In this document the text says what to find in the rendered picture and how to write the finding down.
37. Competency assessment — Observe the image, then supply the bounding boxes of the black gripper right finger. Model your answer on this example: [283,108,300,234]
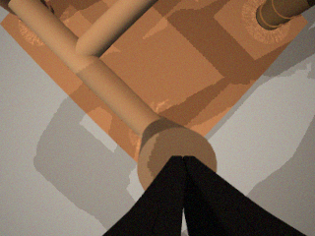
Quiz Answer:
[183,155,306,236]

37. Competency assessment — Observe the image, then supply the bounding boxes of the tan wooden stool legs with crossbar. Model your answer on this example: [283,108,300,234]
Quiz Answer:
[0,0,315,191]

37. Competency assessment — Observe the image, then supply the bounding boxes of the orange-brown wooden stool seat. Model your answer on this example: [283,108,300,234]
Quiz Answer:
[0,0,308,162]

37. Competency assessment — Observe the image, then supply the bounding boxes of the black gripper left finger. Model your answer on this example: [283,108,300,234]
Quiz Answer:
[102,155,186,236]

